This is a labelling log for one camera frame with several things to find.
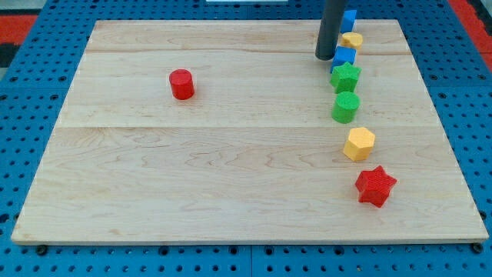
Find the light wooden board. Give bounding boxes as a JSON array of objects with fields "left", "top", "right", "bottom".
[{"left": 12, "top": 20, "right": 488, "bottom": 245}]

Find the red cylinder block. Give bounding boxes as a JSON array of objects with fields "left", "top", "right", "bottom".
[{"left": 169, "top": 68, "right": 194, "bottom": 100}]

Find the green cylinder block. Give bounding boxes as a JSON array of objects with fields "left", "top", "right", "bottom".
[{"left": 331, "top": 92, "right": 361, "bottom": 124}]

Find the yellow hexagon block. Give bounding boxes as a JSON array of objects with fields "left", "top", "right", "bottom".
[{"left": 343, "top": 127, "right": 376, "bottom": 162}]

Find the green star block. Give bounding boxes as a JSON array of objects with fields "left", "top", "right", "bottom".
[{"left": 330, "top": 62, "right": 362, "bottom": 94}]

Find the blue cube block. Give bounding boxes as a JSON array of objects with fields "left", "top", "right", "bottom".
[{"left": 330, "top": 46, "right": 357, "bottom": 72}]

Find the red star block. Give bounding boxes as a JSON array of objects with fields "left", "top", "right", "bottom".
[{"left": 355, "top": 165, "right": 397, "bottom": 208}]

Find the yellow heart block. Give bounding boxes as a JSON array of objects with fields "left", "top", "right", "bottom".
[{"left": 340, "top": 32, "right": 364, "bottom": 50}]

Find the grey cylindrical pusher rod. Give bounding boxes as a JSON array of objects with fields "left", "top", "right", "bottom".
[{"left": 315, "top": 0, "right": 347, "bottom": 61}]

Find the blue block at top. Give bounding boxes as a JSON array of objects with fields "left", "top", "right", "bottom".
[{"left": 340, "top": 10, "right": 357, "bottom": 34}]

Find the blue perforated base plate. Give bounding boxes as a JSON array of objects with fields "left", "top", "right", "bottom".
[{"left": 1, "top": 0, "right": 491, "bottom": 276}]

